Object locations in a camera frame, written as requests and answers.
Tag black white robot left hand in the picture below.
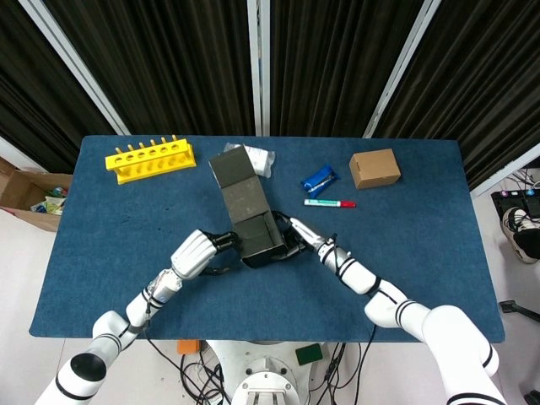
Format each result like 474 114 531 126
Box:
170 227 246 283

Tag black silver robot right hand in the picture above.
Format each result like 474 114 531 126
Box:
272 209 334 261

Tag black cardboard folding box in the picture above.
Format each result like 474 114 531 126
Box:
208 144 288 270

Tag brown cardboard block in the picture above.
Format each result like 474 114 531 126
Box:
348 148 402 190

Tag white marker red cap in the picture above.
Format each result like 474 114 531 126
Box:
304 198 358 208

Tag blue fabric table mat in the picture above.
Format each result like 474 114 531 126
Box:
28 134 506 343

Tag white plastic bag packet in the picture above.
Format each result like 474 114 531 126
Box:
223 142 277 178

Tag yellow test tube rack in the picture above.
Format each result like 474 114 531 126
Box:
104 134 197 186

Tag green button block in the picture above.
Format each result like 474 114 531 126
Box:
294 343 324 367

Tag white robot torso base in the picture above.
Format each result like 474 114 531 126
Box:
206 339 334 405

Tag open brown carton with packets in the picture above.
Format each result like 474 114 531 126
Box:
0 158 73 233

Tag dark brown curtain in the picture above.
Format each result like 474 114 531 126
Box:
0 0 540 191

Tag black white sneaker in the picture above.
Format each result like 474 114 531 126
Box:
501 206 540 265

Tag black stand leg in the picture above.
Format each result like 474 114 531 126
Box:
499 300 540 322

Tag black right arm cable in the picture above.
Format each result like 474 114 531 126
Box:
327 233 406 351

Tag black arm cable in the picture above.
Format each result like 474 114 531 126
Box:
141 289 155 332
327 233 406 351

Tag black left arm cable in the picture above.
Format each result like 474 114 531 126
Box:
141 289 155 332

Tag black floor cable bundle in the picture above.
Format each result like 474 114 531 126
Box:
145 328 237 405

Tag white metal frame post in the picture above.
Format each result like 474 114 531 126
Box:
0 134 46 174
362 0 428 138
19 0 131 137
247 0 271 137
469 142 540 198

